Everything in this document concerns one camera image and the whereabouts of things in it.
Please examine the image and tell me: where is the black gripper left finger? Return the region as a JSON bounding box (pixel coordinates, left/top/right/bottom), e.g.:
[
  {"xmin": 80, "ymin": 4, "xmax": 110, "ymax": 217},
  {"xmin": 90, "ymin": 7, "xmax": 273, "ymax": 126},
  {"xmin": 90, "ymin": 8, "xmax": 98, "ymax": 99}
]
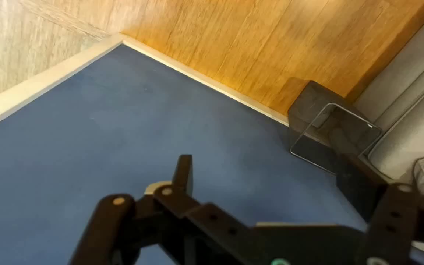
[{"xmin": 70, "ymin": 152, "xmax": 254, "ymax": 265}]

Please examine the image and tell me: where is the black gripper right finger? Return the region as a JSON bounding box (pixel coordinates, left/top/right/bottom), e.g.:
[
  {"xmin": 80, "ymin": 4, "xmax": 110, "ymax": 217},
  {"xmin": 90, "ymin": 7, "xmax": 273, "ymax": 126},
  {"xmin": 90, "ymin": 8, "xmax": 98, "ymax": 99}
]
[{"xmin": 329, "ymin": 119, "xmax": 424, "ymax": 265}]

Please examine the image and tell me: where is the white baseboard strip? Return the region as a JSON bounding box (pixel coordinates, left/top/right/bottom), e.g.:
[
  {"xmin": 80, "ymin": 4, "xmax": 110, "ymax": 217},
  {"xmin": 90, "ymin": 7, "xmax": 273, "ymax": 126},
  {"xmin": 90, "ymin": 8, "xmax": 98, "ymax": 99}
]
[{"xmin": 0, "ymin": 32, "xmax": 292, "ymax": 138}]

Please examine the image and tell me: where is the grey door frame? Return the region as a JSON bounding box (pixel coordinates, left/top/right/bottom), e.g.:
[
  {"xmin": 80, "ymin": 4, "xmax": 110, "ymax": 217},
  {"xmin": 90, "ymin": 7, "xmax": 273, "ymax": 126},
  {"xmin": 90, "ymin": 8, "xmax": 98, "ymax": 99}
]
[{"xmin": 353, "ymin": 0, "xmax": 424, "ymax": 183}]

